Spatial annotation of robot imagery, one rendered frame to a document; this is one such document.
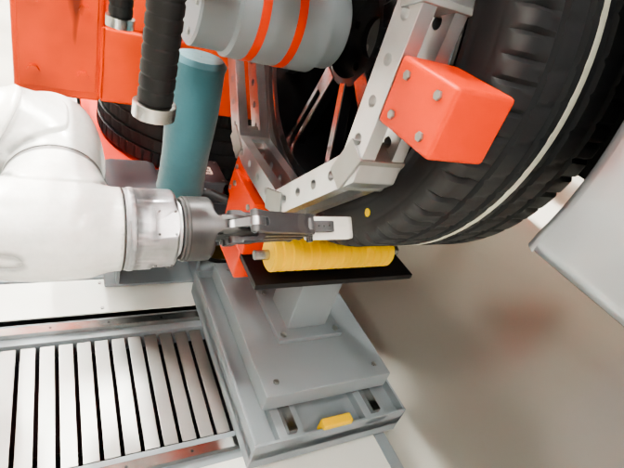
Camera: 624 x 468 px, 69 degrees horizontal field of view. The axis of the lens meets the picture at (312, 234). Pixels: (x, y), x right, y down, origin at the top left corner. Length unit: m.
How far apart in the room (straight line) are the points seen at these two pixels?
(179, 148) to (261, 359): 0.45
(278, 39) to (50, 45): 0.58
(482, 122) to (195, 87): 0.49
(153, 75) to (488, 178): 0.38
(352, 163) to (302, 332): 0.58
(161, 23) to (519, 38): 0.34
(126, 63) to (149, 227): 0.68
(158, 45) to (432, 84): 0.26
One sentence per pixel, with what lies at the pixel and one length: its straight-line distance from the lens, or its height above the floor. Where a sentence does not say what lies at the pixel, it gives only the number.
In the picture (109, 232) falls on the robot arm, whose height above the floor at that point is 0.66.
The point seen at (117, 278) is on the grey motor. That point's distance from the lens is 1.27.
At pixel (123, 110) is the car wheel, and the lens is 1.44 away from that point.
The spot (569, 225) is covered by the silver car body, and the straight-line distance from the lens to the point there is 0.53.
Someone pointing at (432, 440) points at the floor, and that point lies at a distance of 1.32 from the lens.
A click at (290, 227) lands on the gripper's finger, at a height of 0.67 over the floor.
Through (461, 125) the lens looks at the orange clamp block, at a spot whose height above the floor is 0.85.
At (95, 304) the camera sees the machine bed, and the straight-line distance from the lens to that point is 1.24.
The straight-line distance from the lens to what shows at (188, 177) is 0.86.
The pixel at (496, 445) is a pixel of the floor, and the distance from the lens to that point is 1.43.
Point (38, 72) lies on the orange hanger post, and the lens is 1.13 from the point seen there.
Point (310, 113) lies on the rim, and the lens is 0.85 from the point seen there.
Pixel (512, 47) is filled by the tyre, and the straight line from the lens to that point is 0.51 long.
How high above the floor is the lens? 0.95
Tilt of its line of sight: 32 degrees down
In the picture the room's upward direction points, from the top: 20 degrees clockwise
